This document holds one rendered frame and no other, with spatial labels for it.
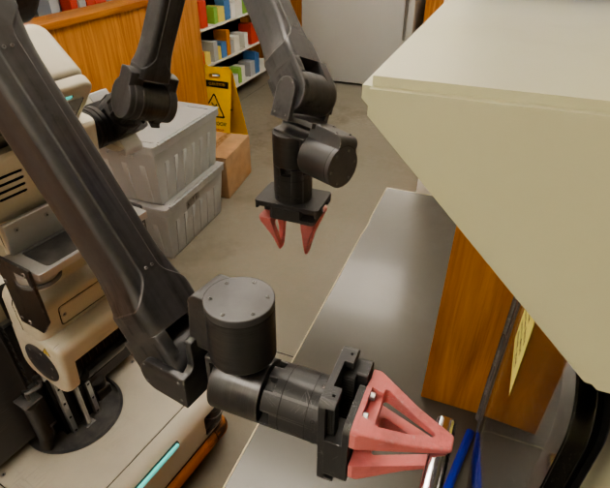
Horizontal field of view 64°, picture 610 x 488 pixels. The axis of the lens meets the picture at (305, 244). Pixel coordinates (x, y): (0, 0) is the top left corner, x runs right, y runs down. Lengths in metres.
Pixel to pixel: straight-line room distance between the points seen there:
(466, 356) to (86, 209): 0.51
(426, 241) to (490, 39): 0.93
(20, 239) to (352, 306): 0.61
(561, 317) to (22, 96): 0.41
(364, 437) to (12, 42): 0.42
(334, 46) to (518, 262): 5.27
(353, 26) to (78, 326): 4.55
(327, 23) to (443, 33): 5.19
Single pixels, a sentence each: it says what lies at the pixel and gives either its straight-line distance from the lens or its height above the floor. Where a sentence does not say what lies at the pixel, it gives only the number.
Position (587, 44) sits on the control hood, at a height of 1.51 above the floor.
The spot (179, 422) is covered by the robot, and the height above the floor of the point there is 0.28.
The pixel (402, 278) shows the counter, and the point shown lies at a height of 0.94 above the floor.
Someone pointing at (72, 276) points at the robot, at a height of 0.90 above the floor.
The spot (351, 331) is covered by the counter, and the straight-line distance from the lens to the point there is 0.87.
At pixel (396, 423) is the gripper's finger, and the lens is 0.45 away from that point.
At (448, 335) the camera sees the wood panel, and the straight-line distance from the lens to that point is 0.70.
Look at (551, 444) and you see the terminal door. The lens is 0.26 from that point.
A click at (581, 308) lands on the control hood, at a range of 0.18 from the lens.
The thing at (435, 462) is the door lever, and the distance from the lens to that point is 0.41.
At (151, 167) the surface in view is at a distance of 2.43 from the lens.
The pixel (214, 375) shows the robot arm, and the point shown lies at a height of 1.22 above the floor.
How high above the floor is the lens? 1.55
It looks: 35 degrees down
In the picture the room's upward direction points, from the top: straight up
